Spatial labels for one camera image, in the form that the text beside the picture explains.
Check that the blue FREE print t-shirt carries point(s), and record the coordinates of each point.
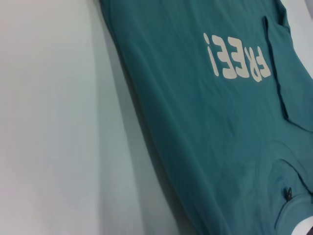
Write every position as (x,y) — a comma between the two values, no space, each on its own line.
(207,122)

